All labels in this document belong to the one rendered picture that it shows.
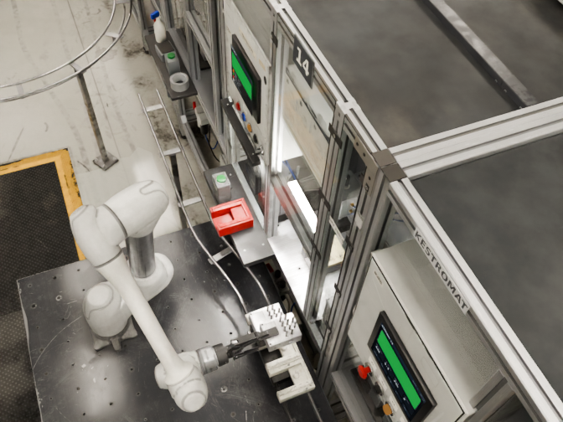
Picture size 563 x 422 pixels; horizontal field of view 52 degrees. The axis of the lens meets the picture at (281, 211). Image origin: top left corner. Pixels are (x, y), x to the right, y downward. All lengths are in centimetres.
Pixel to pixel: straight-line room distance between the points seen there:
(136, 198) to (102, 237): 16
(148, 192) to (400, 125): 87
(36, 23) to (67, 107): 105
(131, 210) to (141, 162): 214
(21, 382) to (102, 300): 112
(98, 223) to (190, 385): 57
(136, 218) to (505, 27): 123
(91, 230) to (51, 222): 197
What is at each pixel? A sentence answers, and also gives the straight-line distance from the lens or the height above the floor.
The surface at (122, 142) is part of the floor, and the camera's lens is 416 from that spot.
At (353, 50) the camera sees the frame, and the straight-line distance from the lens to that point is 160.
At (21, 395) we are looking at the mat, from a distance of 335.
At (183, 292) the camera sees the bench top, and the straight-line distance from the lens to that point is 263.
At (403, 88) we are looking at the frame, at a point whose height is 201.
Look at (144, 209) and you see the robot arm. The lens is 189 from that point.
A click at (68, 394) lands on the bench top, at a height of 68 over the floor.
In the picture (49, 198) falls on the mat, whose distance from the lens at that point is 395.
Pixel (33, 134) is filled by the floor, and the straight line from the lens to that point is 438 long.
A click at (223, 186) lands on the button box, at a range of 251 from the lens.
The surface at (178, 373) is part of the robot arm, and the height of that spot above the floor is 122.
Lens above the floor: 299
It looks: 54 degrees down
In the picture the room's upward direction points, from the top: 4 degrees clockwise
